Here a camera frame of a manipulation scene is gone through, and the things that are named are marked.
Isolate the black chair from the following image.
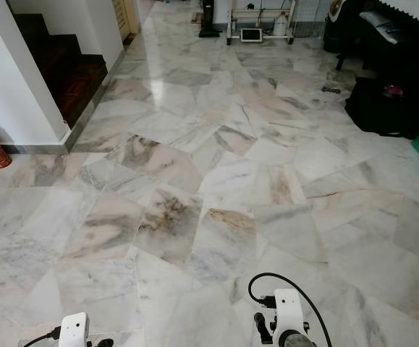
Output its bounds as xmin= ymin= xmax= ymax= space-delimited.
xmin=323 ymin=0 xmax=419 ymax=85

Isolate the black bag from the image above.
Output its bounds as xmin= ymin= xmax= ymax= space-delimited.
xmin=344 ymin=75 xmax=419 ymax=140

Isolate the dark wooden staircase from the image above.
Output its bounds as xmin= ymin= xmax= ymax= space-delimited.
xmin=14 ymin=13 xmax=109 ymax=130

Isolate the white framed tablet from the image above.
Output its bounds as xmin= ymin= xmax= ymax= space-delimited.
xmin=241 ymin=28 xmax=263 ymax=43

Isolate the white plastic jug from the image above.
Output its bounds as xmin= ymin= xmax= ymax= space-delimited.
xmin=272 ymin=12 xmax=290 ymax=37

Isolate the black floor stand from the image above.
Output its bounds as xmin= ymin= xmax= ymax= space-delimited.
xmin=198 ymin=0 xmax=222 ymax=38

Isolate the white metal rack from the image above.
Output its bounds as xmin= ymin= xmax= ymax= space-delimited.
xmin=227 ymin=0 xmax=297 ymax=46

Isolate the light wooden door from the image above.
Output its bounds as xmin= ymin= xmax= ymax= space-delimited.
xmin=111 ymin=0 xmax=138 ymax=41

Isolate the white lace cloth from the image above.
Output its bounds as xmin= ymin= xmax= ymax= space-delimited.
xmin=378 ymin=0 xmax=419 ymax=31

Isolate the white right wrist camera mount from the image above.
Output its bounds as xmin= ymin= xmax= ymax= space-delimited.
xmin=273 ymin=288 xmax=310 ymax=338

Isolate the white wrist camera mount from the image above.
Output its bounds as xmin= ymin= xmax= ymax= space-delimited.
xmin=273 ymin=288 xmax=310 ymax=338
xmin=59 ymin=312 xmax=90 ymax=347

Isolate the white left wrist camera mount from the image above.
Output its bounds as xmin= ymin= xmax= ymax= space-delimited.
xmin=59 ymin=312 xmax=90 ymax=347

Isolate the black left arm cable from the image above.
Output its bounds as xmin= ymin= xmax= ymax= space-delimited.
xmin=22 ymin=327 xmax=62 ymax=347

